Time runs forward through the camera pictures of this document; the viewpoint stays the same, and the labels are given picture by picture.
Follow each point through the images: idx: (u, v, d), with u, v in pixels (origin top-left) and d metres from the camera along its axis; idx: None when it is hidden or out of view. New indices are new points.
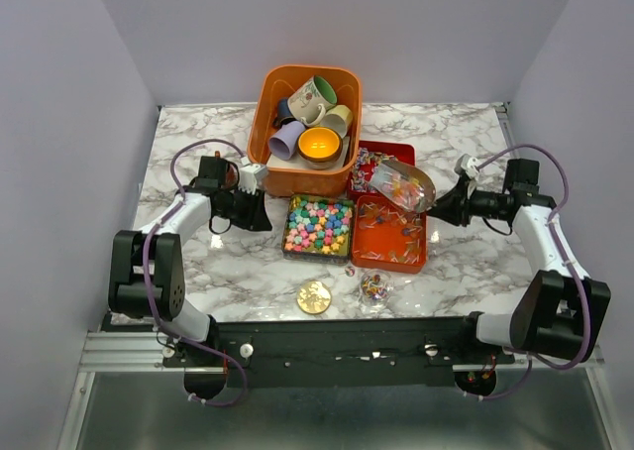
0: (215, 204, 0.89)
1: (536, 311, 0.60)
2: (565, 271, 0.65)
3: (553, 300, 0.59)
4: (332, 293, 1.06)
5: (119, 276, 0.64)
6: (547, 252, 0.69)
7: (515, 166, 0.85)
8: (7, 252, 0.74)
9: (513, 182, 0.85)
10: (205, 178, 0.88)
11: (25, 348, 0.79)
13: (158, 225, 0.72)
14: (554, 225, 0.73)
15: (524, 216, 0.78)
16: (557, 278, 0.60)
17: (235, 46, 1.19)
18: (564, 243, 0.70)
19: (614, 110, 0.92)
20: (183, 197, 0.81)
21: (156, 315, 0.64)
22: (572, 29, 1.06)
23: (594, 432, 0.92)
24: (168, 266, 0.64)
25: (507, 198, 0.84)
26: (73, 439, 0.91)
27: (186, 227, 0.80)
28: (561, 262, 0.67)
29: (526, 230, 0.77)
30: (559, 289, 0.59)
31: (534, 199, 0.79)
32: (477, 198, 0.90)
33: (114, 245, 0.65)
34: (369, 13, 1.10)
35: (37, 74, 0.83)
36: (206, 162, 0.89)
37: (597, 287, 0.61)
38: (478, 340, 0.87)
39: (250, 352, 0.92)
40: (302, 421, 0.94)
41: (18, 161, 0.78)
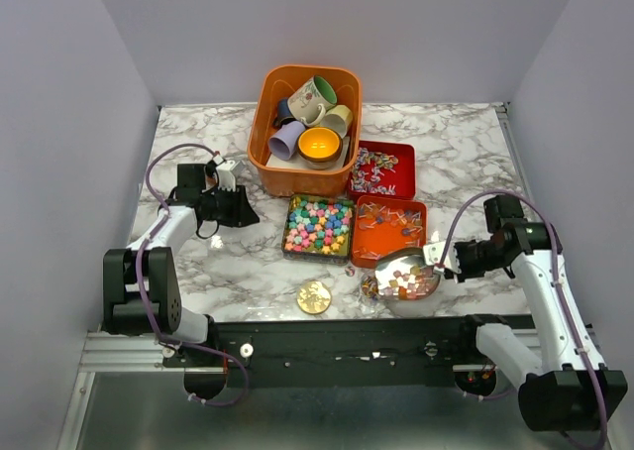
0: (199, 214, 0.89)
1: (545, 401, 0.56)
2: (580, 361, 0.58)
3: (567, 398, 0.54)
4: (332, 293, 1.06)
5: (113, 294, 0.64)
6: (557, 332, 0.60)
7: (496, 203, 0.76)
8: (7, 252, 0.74)
9: (499, 218, 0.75)
10: (186, 188, 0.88)
11: (24, 348, 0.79)
13: (148, 240, 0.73)
14: (561, 286, 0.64)
15: (524, 266, 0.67)
16: (571, 373, 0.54)
17: (235, 46, 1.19)
18: (576, 320, 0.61)
19: (614, 110, 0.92)
20: (168, 211, 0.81)
21: (157, 330, 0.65)
22: (572, 29, 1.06)
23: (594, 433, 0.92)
24: (163, 280, 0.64)
25: (502, 234, 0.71)
26: (72, 439, 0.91)
27: (176, 237, 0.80)
28: (573, 347, 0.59)
29: (525, 283, 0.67)
30: (570, 390, 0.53)
31: (534, 235, 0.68)
32: (467, 256, 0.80)
33: (104, 266, 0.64)
34: (369, 13, 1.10)
35: (37, 73, 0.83)
36: (182, 171, 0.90)
37: (614, 378, 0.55)
38: (478, 350, 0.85)
39: (250, 352, 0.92)
40: (302, 421, 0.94)
41: (17, 161, 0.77)
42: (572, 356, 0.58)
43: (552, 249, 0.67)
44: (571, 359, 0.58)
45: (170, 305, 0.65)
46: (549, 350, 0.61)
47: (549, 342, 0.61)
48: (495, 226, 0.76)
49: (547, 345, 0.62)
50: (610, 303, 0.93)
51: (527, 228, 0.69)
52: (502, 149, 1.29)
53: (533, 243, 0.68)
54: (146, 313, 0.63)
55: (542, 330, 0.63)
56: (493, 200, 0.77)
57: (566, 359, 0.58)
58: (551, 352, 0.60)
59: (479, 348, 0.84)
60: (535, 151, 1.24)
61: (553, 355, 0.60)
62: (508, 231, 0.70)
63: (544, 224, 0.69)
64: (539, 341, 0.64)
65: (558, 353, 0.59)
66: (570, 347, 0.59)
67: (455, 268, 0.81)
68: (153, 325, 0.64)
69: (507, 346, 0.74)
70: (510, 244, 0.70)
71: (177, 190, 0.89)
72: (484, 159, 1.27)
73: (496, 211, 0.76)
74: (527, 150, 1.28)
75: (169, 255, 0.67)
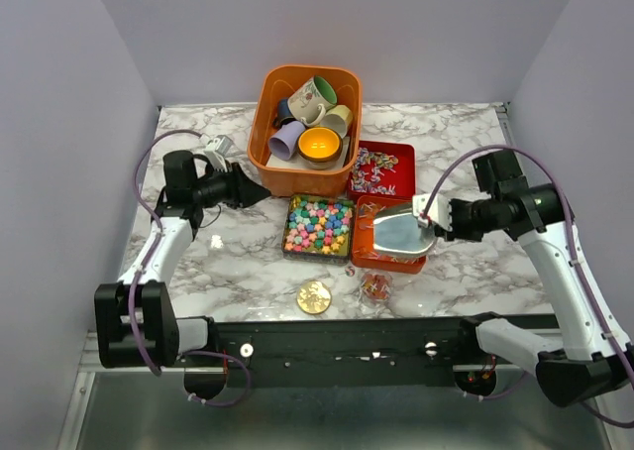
0: (196, 222, 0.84)
1: (574, 389, 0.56)
2: (607, 347, 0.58)
3: (599, 385, 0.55)
4: (332, 293, 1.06)
5: (107, 333, 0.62)
6: (581, 317, 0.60)
7: (491, 164, 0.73)
8: (6, 252, 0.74)
9: (496, 180, 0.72)
10: (177, 188, 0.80)
11: (25, 347, 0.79)
13: (141, 273, 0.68)
14: (580, 265, 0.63)
15: (539, 245, 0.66)
16: (599, 364, 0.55)
17: (234, 46, 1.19)
18: (599, 302, 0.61)
19: (614, 109, 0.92)
20: (160, 229, 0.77)
21: (153, 368, 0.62)
22: (573, 29, 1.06)
23: (594, 433, 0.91)
24: (156, 317, 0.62)
25: (509, 206, 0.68)
26: (73, 439, 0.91)
27: (171, 260, 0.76)
28: (599, 332, 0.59)
29: (543, 265, 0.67)
30: (598, 378, 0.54)
31: (543, 206, 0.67)
32: (461, 215, 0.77)
33: (96, 303, 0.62)
34: (369, 12, 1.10)
35: (36, 73, 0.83)
36: (169, 173, 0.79)
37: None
38: (482, 349, 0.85)
39: (250, 352, 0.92)
40: (303, 421, 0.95)
41: (17, 160, 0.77)
42: (600, 343, 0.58)
43: (565, 220, 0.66)
44: (598, 347, 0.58)
45: (165, 340, 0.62)
46: (575, 338, 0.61)
47: (574, 328, 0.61)
48: (490, 188, 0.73)
49: (571, 331, 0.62)
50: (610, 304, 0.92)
51: (535, 198, 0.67)
52: None
53: (543, 213, 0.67)
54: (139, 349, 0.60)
55: (564, 314, 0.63)
56: (487, 160, 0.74)
57: (594, 347, 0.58)
58: (577, 339, 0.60)
59: (485, 348, 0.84)
60: (535, 151, 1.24)
61: (580, 341, 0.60)
62: (513, 202, 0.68)
63: (551, 189, 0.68)
64: (562, 326, 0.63)
65: (585, 340, 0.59)
66: (596, 332, 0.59)
67: (447, 225, 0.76)
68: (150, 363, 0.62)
69: (513, 342, 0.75)
70: (518, 217, 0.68)
71: (169, 194, 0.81)
72: None
73: (492, 174, 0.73)
74: (527, 150, 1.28)
75: (163, 290, 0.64)
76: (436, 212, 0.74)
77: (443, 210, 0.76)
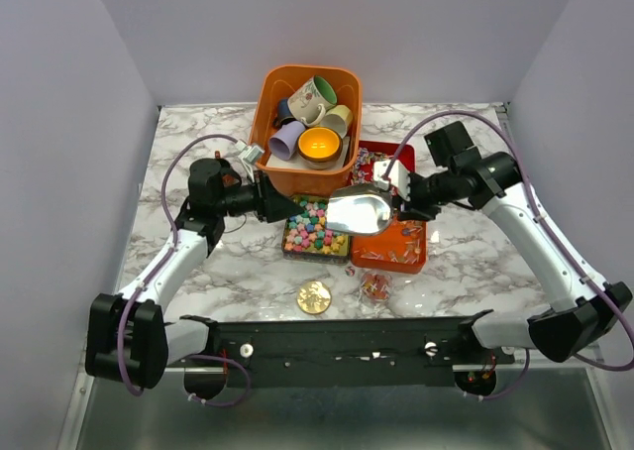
0: (213, 238, 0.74)
1: (568, 339, 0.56)
2: (587, 290, 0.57)
3: (590, 329, 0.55)
4: (332, 293, 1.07)
5: (95, 344, 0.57)
6: (558, 268, 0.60)
7: (444, 138, 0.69)
8: (7, 252, 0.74)
9: (451, 155, 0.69)
10: (199, 201, 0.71)
11: (25, 348, 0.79)
13: (140, 289, 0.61)
14: (545, 220, 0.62)
15: (501, 209, 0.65)
16: (585, 308, 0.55)
17: (234, 46, 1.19)
18: (570, 250, 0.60)
19: (614, 109, 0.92)
20: (174, 245, 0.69)
21: (132, 390, 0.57)
22: (572, 29, 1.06)
23: (594, 433, 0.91)
24: (147, 341, 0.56)
25: (467, 179, 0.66)
26: (72, 439, 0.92)
27: (177, 277, 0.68)
28: (578, 278, 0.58)
29: (509, 227, 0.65)
30: (588, 322, 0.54)
31: (497, 173, 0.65)
32: (418, 188, 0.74)
33: (91, 311, 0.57)
34: (369, 12, 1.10)
35: (36, 74, 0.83)
36: (192, 188, 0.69)
37: (622, 292, 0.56)
38: (485, 347, 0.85)
39: (250, 351, 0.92)
40: (302, 421, 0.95)
41: (17, 160, 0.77)
42: (580, 288, 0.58)
43: (522, 181, 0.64)
44: (581, 292, 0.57)
45: (152, 365, 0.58)
46: (557, 289, 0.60)
47: (553, 280, 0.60)
48: (446, 164, 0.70)
49: (551, 283, 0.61)
50: None
51: (489, 168, 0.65)
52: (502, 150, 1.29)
53: (500, 180, 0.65)
54: (120, 370, 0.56)
55: (541, 269, 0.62)
56: (440, 134, 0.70)
57: (577, 293, 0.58)
58: (559, 290, 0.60)
59: (488, 344, 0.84)
60: (535, 151, 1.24)
61: (561, 291, 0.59)
62: (473, 175, 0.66)
63: (506, 158, 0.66)
64: (541, 280, 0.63)
65: (566, 289, 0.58)
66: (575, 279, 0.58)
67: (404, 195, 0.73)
68: (130, 385, 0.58)
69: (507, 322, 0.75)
70: (476, 188, 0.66)
71: (192, 205, 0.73)
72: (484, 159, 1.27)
73: (447, 150, 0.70)
74: (527, 150, 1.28)
75: (159, 313, 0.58)
76: (398, 174, 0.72)
77: (403, 174, 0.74)
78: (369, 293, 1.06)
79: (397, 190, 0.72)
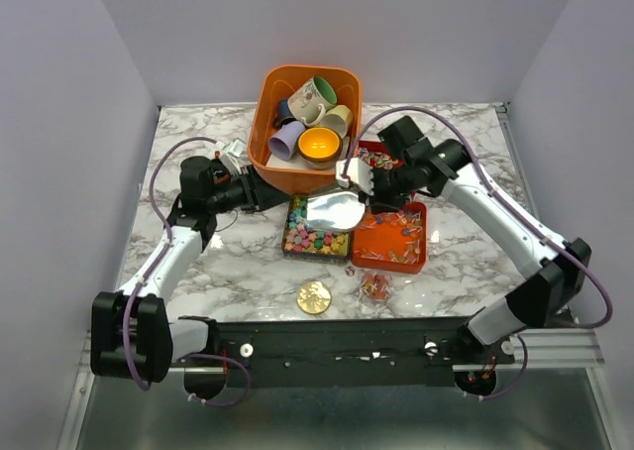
0: (208, 233, 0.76)
1: (541, 299, 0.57)
2: (550, 251, 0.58)
3: (559, 287, 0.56)
4: (332, 293, 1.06)
5: (100, 341, 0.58)
6: (518, 234, 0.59)
7: (396, 133, 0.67)
8: (6, 252, 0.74)
9: (405, 148, 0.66)
10: (191, 198, 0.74)
11: (25, 347, 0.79)
13: (141, 283, 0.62)
14: (498, 193, 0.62)
15: (457, 190, 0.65)
16: (551, 267, 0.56)
17: (234, 46, 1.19)
18: (527, 215, 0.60)
19: (613, 109, 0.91)
20: (169, 240, 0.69)
21: (142, 384, 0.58)
22: (572, 29, 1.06)
23: (594, 433, 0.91)
24: (152, 335, 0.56)
25: (421, 169, 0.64)
26: (72, 440, 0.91)
27: (174, 274, 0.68)
28: (537, 240, 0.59)
29: (468, 207, 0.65)
30: (556, 280, 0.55)
31: (450, 159, 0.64)
32: (379, 183, 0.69)
33: (93, 311, 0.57)
34: (369, 12, 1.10)
35: (36, 74, 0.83)
36: (184, 183, 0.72)
37: (581, 247, 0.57)
38: (486, 345, 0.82)
39: (250, 351, 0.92)
40: (302, 421, 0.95)
41: (17, 160, 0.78)
42: (541, 250, 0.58)
43: (472, 162, 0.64)
44: (543, 254, 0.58)
45: (158, 358, 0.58)
46: (521, 256, 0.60)
47: (515, 247, 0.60)
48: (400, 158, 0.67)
49: (515, 251, 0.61)
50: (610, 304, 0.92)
51: (441, 154, 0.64)
52: (502, 150, 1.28)
53: (453, 165, 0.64)
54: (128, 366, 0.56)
55: (502, 239, 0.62)
56: (390, 129, 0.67)
57: (540, 255, 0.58)
58: (523, 256, 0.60)
59: (488, 341, 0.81)
60: (535, 150, 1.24)
61: (525, 257, 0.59)
62: (426, 165, 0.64)
63: (457, 144, 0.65)
64: (505, 250, 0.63)
65: (529, 253, 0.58)
66: (535, 242, 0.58)
67: (369, 190, 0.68)
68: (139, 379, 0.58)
69: (492, 306, 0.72)
70: (433, 176, 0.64)
71: (184, 202, 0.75)
72: (484, 158, 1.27)
73: (399, 144, 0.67)
74: (527, 150, 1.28)
75: (162, 306, 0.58)
76: (357, 170, 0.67)
77: (364, 168, 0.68)
78: (369, 293, 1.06)
79: (361, 185, 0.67)
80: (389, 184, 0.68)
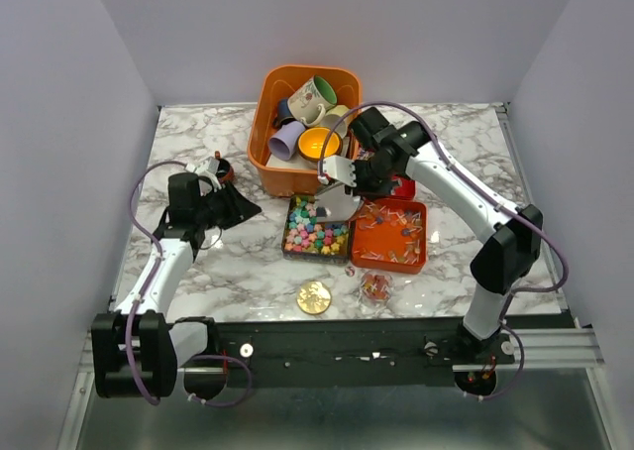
0: (197, 243, 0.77)
1: (498, 265, 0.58)
2: (503, 216, 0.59)
3: (514, 250, 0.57)
4: (332, 293, 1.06)
5: (103, 362, 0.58)
6: (474, 203, 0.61)
7: (363, 123, 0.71)
8: (6, 252, 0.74)
9: (370, 136, 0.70)
10: (179, 209, 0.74)
11: (25, 347, 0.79)
13: (138, 302, 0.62)
14: (456, 167, 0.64)
15: (417, 168, 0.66)
16: (504, 231, 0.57)
17: (234, 46, 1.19)
18: (481, 185, 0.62)
19: (613, 110, 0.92)
20: (160, 253, 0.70)
21: (151, 399, 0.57)
22: (572, 30, 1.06)
23: (594, 433, 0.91)
24: (156, 350, 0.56)
25: (383, 151, 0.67)
26: (72, 440, 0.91)
27: (169, 285, 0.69)
28: (491, 207, 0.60)
29: (429, 183, 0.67)
30: (510, 243, 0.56)
31: (410, 138, 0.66)
32: (358, 171, 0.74)
33: (92, 333, 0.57)
34: (369, 12, 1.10)
35: (36, 74, 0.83)
36: (172, 192, 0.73)
37: (533, 212, 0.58)
38: (482, 339, 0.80)
39: (250, 352, 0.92)
40: (303, 421, 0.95)
41: (17, 160, 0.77)
42: (495, 217, 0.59)
43: (431, 140, 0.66)
44: (496, 219, 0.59)
45: (164, 372, 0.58)
46: (478, 224, 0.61)
47: (473, 215, 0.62)
48: (369, 146, 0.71)
49: (473, 221, 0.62)
50: (609, 304, 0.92)
51: (401, 134, 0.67)
52: (502, 150, 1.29)
53: (415, 145, 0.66)
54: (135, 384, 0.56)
55: (462, 210, 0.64)
56: (358, 121, 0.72)
57: (493, 221, 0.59)
58: (479, 224, 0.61)
59: (486, 335, 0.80)
60: (535, 151, 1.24)
61: (480, 225, 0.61)
62: (388, 145, 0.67)
63: (415, 122, 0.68)
64: (466, 221, 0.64)
65: (483, 220, 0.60)
66: (489, 209, 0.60)
67: (349, 181, 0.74)
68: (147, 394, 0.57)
69: (480, 298, 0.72)
70: (396, 157, 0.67)
71: (171, 214, 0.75)
72: (484, 158, 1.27)
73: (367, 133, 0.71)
74: (527, 150, 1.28)
75: (162, 320, 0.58)
76: (334, 166, 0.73)
77: (343, 163, 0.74)
78: (369, 293, 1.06)
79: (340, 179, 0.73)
80: (367, 173, 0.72)
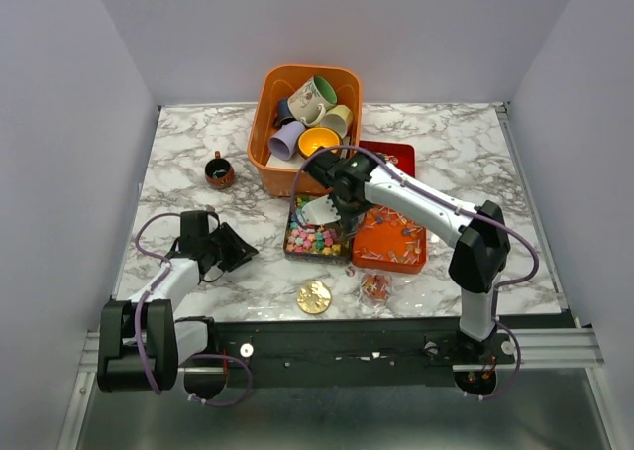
0: (203, 268, 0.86)
1: (472, 264, 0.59)
2: (466, 219, 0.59)
3: (481, 248, 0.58)
4: (332, 293, 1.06)
5: (106, 349, 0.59)
6: (435, 212, 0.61)
7: (313, 164, 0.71)
8: (5, 253, 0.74)
9: (326, 174, 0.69)
10: (187, 238, 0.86)
11: (24, 347, 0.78)
13: (148, 293, 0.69)
14: (410, 182, 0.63)
15: (372, 191, 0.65)
16: (470, 231, 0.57)
17: (234, 45, 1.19)
18: (437, 193, 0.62)
19: (613, 109, 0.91)
20: (170, 263, 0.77)
21: (155, 387, 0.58)
22: (573, 29, 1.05)
23: (594, 433, 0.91)
24: (162, 335, 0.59)
25: (338, 186, 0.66)
26: (72, 440, 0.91)
27: (177, 291, 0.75)
28: (452, 212, 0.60)
29: (389, 204, 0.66)
30: (477, 242, 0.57)
31: (361, 167, 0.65)
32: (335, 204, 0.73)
33: (102, 317, 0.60)
34: (369, 11, 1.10)
35: (34, 73, 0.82)
36: (183, 222, 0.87)
37: (492, 208, 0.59)
38: (482, 339, 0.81)
39: (250, 352, 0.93)
40: (303, 422, 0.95)
41: (16, 158, 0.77)
42: (458, 220, 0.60)
43: (380, 163, 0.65)
44: (460, 222, 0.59)
45: (167, 360, 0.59)
46: (443, 231, 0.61)
47: (435, 224, 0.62)
48: (327, 184, 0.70)
49: (437, 229, 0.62)
50: (610, 303, 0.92)
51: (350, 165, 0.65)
52: (502, 149, 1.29)
53: (367, 172, 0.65)
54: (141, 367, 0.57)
55: (425, 222, 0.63)
56: (310, 164, 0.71)
57: (457, 225, 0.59)
58: (444, 231, 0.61)
59: (486, 335, 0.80)
60: (535, 151, 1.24)
61: (446, 232, 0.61)
62: (342, 176, 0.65)
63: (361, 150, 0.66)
64: (431, 231, 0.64)
65: (448, 227, 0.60)
66: (451, 215, 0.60)
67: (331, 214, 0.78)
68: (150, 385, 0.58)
69: (468, 298, 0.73)
70: (353, 187, 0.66)
71: (181, 242, 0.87)
72: (484, 158, 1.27)
73: (321, 172, 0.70)
74: (527, 150, 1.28)
75: (169, 309, 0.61)
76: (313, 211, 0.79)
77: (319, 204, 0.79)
78: (369, 293, 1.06)
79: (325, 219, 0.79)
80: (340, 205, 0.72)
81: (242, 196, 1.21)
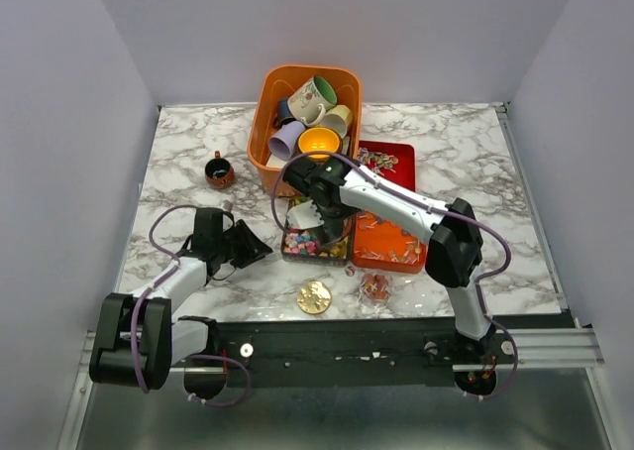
0: (211, 269, 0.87)
1: (445, 261, 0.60)
2: (437, 217, 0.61)
3: (454, 244, 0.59)
4: (332, 293, 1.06)
5: (102, 341, 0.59)
6: (407, 211, 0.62)
7: (290, 172, 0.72)
8: (5, 253, 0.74)
9: (303, 181, 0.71)
10: (201, 236, 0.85)
11: (24, 346, 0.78)
13: (150, 289, 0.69)
14: (382, 183, 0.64)
15: (347, 194, 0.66)
16: (442, 229, 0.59)
17: (234, 46, 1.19)
18: (409, 194, 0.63)
19: (613, 109, 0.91)
20: (178, 262, 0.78)
21: (143, 385, 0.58)
22: (573, 29, 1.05)
23: (594, 432, 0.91)
24: (157, 334, 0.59)
25: (315, 192, 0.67)
26: (72, 440, 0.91)
27: (180, 290, 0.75)
28: (423, 211, 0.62)
29: (364, 206, 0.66)
30: (449, 238, 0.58)
31: (335, 171, 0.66)
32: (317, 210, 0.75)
33: (103, 308, 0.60)
34: (369, 11, 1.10)
35: (34, 74, 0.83)
36: (197, 220, 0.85)
37: (463, 204, 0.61)
38: (481, 336, 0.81)
39: (250, 352, 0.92)
40: (303, 421, 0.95)
41: (16, 159, 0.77)
42: (430, 219, 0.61)
43: (353, 167, 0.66)
44: (431, 220, 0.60)
45: (159, 359, 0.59)
46: (416, 230, 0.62)
47: (408, 224, 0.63)
48: (307, 191, 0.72)
49: (411, 229, 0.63)
50: (610, 303, 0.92)
51: (324, 170, 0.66)
52: (502, 149, 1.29)
53: (342, 176, 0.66)
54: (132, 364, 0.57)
55: (399, 222, 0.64)
56: (287, 172, 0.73)
57: (429, 224, 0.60)
58: (418, 230, 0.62)
59: (481, 335, 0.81)
60: (535, 150, 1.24)
61: (419, 231, 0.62)
62: (317, 181, 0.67)
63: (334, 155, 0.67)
64: (405, 229, 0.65)
65: (420, 226, 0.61)
66: (423, 214, 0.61)
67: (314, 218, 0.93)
68: (138, 382, 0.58)
69: (457, 299, 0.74)
70: (329, 191, 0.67)
71: (194, 239, 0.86)
72: (484, 158, 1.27)
73: (298, 179, 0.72)
74: (527, 150, 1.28)
75: (168, 308, 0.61)
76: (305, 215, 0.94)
77: None
78: (369, 293, 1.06)
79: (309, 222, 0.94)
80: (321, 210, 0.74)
81: (242, 196, 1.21)
